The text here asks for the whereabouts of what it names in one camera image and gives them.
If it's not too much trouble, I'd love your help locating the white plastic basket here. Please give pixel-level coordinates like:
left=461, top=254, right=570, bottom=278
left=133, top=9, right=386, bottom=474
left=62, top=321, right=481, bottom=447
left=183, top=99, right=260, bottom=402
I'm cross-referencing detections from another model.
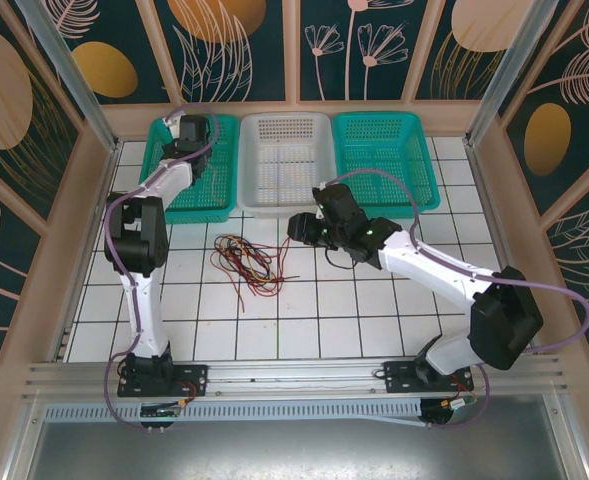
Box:
left=236, top=112, right=339, bottom=220

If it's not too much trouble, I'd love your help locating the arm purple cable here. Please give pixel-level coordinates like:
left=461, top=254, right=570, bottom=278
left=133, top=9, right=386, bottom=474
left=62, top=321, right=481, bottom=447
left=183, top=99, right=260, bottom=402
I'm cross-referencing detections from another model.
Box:
left=101, top=103, right=220, bottom=432
left=321, top=168, right=589, bottom=430

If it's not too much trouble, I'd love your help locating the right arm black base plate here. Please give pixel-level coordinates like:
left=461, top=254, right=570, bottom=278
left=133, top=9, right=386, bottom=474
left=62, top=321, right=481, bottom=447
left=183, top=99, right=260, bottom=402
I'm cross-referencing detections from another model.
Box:
left=382, top=360, right=475, bottom=396

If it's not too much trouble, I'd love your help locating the right wrist black cable loop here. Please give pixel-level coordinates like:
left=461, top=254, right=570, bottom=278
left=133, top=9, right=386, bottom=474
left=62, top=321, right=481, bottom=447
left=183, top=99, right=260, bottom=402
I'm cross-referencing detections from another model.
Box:
left=325, top=245, right=358, bottom=271

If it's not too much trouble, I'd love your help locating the thin black wire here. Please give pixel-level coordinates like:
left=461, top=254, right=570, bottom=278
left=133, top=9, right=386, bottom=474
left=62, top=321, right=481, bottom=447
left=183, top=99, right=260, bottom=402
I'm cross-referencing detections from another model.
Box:
left=212, top=233, right=255, bottom=284

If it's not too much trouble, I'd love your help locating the small black circuit board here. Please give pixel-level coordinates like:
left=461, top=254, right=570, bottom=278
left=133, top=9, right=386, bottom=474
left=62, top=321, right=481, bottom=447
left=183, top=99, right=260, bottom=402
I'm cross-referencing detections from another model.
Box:
left=140, top=403, right=183, bottom=419

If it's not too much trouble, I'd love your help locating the grey slotted cable duct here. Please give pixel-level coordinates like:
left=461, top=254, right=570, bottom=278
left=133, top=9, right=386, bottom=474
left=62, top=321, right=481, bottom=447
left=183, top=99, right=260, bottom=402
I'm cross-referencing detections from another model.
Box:
left=43, top=397, right=428, bottom=426

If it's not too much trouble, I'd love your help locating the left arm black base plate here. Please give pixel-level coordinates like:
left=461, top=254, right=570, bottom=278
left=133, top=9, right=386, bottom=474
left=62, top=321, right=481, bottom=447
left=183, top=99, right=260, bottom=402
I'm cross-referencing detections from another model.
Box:
left=117, top=363, right=210, bottom=399

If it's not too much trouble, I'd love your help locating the aluminium mounting rail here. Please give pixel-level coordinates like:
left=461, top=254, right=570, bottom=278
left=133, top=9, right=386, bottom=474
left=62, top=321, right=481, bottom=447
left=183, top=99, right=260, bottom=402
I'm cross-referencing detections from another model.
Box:
left=21, top=353, right=575, bottom=404

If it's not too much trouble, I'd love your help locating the aluminium corner post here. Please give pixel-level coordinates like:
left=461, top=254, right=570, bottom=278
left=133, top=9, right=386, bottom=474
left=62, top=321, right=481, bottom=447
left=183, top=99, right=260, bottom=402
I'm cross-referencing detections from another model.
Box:
left=13, top=0, right=121, bottom=154
left=465, top=0, right=560, bottom=147

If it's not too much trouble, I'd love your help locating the aluminium side rail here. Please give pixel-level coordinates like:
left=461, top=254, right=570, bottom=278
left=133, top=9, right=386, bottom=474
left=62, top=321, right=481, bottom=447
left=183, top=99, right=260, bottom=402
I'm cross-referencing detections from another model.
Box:
left=48, top=142, right=123, bottom=364
left=466, top=142, right=543, bottom=354

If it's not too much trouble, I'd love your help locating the red black power lead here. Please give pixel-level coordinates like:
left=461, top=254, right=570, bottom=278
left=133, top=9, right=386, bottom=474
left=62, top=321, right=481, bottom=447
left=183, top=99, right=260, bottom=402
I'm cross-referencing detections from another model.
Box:
left=448, top=379, right=475, bottom=401
left=171, top=379, right=199, bottom=404

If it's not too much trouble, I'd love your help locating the grey metal panel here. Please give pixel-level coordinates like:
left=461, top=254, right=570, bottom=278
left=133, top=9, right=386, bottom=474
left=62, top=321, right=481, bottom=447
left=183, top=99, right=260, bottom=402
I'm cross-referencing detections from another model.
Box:
left=21, top=419, right=575, bottom=480

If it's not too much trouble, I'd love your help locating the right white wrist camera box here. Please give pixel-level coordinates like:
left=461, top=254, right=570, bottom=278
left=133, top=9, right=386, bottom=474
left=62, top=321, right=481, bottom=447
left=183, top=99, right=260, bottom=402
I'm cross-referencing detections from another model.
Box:
left=312, top=182, right=327, bottom=220

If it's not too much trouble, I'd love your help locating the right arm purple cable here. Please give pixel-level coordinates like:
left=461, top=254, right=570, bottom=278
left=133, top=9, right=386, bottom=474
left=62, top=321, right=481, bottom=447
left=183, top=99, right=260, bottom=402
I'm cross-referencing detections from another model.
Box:
left=321, top=168, right=589, bottom=430

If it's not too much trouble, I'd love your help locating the thin yellow wire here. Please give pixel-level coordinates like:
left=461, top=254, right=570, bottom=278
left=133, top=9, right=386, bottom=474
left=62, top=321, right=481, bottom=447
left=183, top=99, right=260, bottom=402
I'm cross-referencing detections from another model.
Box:
left=211, top=168, right=227, bottom=207
left=227, top=244, right=274, bottom=279

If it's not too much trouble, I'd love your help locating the teal plastic basket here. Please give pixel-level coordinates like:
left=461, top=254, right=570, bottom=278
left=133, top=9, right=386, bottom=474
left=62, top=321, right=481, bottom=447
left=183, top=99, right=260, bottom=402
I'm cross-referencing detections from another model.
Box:
left=133, top=115, right=240, bottom=225
left=332, top=111, right=441, bottom=221

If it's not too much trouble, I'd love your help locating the thin red wire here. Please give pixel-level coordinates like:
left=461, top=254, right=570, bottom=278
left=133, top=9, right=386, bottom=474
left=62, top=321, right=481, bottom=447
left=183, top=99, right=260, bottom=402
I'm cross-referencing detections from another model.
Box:
left=261, top=234, right=300, bottom=299
left=218, top=237, right=295, bottom=299
left=223, top=239, right=275, bottom=315

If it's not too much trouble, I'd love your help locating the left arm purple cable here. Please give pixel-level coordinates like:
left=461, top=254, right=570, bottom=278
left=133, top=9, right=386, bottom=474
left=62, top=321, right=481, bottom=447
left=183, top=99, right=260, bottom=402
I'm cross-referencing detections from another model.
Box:
left=101, top=103, right=220, bottom=432

